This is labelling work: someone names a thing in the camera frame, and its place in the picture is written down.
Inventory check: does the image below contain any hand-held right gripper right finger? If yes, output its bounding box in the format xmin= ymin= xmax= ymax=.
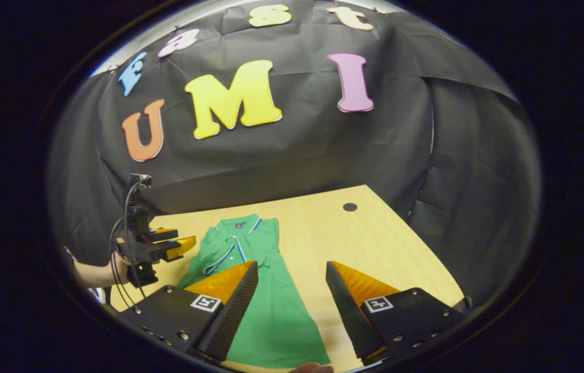
xmin=326 ymin=261 xmax=468 ymax=366

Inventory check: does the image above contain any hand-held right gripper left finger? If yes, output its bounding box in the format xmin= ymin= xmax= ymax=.
xmin=119 ymin=261 xmax=259 ymax=362

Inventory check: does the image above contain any green T-shirt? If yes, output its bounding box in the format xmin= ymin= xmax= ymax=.
xmin=177 ymin=213 xmax=331 ymax=369

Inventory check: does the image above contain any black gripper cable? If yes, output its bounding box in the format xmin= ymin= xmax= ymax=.
xmin=109 ymin=176 xmax=150 ymax=309

